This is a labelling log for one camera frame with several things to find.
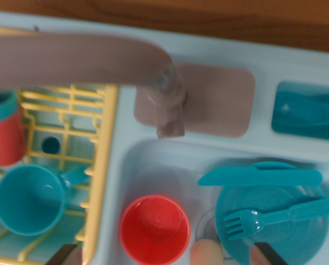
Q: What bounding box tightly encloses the light blue toy sink unit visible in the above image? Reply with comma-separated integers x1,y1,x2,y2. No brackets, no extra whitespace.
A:
0,9,329,265

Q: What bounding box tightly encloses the teal mug with handle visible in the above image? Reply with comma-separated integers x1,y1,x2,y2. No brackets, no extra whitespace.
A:
0,163,89,237

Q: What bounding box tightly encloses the yellow dish drying rack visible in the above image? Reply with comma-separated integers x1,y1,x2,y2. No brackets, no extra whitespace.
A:
0,24,119,263

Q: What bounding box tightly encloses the red mug with handle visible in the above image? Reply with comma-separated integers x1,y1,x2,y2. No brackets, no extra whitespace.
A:
119,194,192,265

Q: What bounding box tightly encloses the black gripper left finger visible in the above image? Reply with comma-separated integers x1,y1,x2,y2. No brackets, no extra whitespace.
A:
44,243,82,265

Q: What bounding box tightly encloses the red tumbler cup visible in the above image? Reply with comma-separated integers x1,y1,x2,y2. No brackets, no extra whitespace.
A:
0,109,26,167

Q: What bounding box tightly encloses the teal tumbler cup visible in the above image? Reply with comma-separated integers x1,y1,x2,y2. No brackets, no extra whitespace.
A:
0,89,18,124

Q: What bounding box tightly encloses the teal plastic knife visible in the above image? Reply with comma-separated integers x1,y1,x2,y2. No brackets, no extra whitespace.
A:
197,165,323,187

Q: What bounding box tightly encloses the grey toy faucet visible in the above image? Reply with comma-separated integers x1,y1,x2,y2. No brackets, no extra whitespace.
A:
0,30,187,139

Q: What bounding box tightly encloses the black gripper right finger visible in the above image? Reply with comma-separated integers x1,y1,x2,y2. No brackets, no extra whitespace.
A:
249,241,285,265

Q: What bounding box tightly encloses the teal brush holder tray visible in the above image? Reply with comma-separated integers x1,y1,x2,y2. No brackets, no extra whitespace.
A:
271,80,329,141

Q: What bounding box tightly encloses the beige detergent bottle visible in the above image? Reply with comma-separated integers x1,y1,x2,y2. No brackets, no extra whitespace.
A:
190,238,223,265

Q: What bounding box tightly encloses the teal plastic fork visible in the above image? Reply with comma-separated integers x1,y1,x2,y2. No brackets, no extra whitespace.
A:
223,194,329,241

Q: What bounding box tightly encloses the teal plate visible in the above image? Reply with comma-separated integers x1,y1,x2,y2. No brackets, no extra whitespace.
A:
248,161,298,171
214,182,329,265

